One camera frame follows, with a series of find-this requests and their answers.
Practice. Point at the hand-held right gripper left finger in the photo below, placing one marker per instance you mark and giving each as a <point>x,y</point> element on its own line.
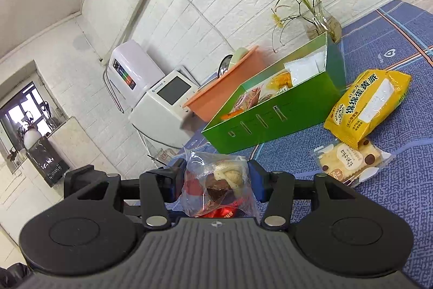
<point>176,182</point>

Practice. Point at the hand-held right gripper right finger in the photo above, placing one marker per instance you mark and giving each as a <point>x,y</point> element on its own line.
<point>256,181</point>

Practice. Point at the clear pastry packet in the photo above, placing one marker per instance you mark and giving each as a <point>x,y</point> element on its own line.
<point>220,180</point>

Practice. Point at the green cardboard box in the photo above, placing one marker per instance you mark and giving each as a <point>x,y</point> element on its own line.
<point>270,126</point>

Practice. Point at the orange snack packet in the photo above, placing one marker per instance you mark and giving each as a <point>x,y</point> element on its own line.
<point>229,116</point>

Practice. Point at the clear waffle packet red label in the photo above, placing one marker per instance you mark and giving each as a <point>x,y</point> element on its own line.
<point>246,101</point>

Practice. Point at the clear biscuit packet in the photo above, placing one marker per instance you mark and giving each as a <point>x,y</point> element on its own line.
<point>351,160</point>

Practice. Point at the yellow jelly packet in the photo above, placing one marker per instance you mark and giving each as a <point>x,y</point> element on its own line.
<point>279,80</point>

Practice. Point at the white snack packet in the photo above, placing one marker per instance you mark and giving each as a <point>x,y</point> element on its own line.
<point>304,69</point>

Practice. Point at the yellow cake packet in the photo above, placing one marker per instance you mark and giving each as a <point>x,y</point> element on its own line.
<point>368,102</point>

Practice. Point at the white machine with screen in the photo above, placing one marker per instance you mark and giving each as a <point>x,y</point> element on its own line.
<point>152,121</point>

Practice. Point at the orange plastic basin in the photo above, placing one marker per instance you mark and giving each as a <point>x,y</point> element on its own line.
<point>216,96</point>

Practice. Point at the metal bowl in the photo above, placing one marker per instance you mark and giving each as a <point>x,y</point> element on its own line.
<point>225,65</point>

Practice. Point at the pale green bowl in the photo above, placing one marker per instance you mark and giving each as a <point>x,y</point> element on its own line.
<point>238,55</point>

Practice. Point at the black cabinet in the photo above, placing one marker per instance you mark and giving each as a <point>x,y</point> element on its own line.
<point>47,160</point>

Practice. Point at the blue checked tablecloth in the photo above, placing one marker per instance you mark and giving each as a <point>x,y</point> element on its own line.
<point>399,207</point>

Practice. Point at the white round vase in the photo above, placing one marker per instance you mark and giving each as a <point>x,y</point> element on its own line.
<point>29,138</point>

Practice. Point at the window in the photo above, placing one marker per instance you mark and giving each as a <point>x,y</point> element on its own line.
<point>23,113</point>

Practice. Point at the glass vase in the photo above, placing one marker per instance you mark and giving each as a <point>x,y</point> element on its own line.
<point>323,25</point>

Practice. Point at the white wall water purifier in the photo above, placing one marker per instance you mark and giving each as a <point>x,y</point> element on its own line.
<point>135,65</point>

